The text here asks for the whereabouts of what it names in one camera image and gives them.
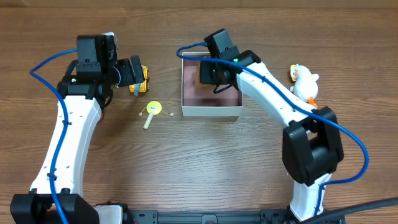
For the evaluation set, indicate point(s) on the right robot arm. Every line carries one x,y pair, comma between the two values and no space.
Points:
311,149

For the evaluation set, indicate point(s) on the white plush duck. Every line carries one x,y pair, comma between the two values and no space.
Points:
305,84

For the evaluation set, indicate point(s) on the yellow toy truck grey cannon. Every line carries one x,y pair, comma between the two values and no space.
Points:
143,87

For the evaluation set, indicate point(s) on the yellow rattle drum toy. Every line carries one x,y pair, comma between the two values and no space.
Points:
153,108

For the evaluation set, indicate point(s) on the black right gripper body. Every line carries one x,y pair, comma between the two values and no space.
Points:
209,73

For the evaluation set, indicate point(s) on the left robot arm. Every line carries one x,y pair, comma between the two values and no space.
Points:
85,90

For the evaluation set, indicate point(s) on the brown furry plush toy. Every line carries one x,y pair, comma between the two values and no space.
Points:
198,86

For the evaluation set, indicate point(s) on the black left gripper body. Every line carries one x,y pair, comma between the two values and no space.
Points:
137,70

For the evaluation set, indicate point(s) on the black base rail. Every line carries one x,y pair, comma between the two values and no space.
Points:
155,217

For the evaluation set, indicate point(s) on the white cardboard box pink inside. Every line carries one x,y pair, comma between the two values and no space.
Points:
205,103

